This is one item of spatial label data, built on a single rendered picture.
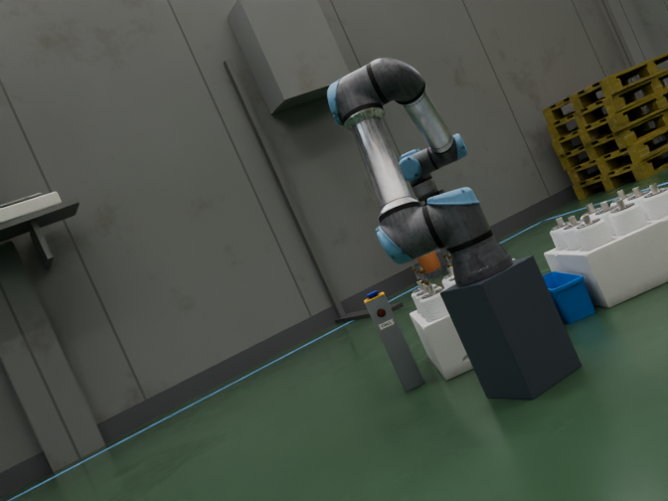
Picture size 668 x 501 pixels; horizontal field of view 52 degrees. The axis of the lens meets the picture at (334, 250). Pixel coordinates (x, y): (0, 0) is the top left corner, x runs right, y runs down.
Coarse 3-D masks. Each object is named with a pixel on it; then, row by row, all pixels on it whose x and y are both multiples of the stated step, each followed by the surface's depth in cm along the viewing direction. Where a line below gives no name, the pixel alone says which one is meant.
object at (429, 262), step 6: (432, 252) 477; (420, 258) 478; (426, 258) 476; (432, 258) 476; (420, 264) 480; (426, 264) 476; (432, 264) 476; (438, 264) 478; (444, 264) 483; (426, 270) 477; (432, 270) 476; (438, 270) 471; (444, 270) 474; (426, 276) 474; (432, 276) 473
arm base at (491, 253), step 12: (480, 240) 167; (492, 240) 169; (456, 252) 169; (468, 252) 167; (480, 252) 166; (492, 252) 166; (504, 252) 168; (456, 264) 170; (468, 264) 167; (480, 264) 166; (492, 264) 165; (504, 264) 166; (456, 276) 171; (468, 276) 167; (480, 276) 166
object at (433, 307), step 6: (438, 294) 212; (420, 300) 215; (426, 300) 213; (432, 300) 212; (438, 300) 212; (426, 306) 213; (432, 306) 212; (438, 306) 212; (444, 306) 212; (426, 312) 214; (432, 312) 213; (438, 312) 212; (444, 312) 212; (432, 318) 213; (438, 318) 212
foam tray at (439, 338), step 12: (420, 324) 215; (432, 324) 209; (444, 324) 209; (420, 336) 237; (432, 336) 209; (444, 336) 209; (456, 336) 209; (432, 348) 209; (444, 348) 209; (456, 348) 209; (432, 360) 231; (444, 360) 209; (456, 360) 209; (468, 360) 209; (444, 372) 209; (456, 372) 209
